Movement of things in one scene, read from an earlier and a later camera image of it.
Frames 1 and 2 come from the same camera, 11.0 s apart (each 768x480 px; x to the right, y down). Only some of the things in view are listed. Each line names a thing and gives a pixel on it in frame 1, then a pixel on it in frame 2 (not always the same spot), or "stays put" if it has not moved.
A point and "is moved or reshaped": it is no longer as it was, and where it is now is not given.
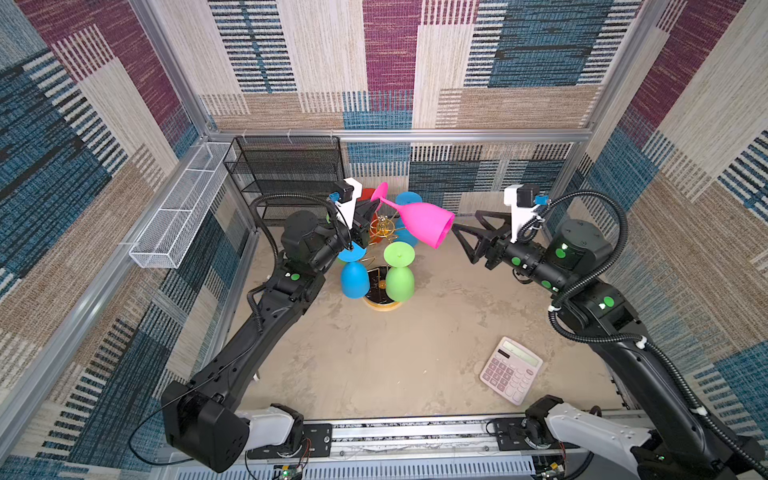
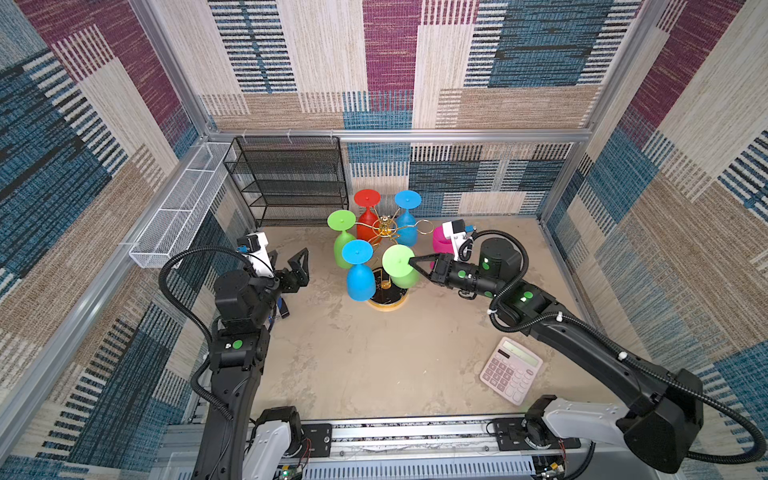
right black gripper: (473, 255) -> (441, 269)
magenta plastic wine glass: (431, 224) is moved or reshaped
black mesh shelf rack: (285, 174) stays put
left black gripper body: (357, 233) -> (278, 277)
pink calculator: (511, 369) stays put
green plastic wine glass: (400, 279) is moved or reshaped
